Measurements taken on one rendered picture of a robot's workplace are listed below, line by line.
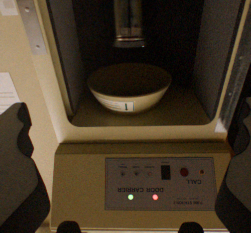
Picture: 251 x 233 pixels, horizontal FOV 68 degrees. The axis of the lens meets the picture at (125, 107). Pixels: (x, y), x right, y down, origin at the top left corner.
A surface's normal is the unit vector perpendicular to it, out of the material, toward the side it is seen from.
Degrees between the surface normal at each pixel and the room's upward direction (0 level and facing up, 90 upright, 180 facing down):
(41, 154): 90
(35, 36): 90
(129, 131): 90
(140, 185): 135
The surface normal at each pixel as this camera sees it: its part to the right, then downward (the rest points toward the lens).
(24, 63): -0.03, 0.54
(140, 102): 0.22, 0.81
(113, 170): -0.05, -0.22
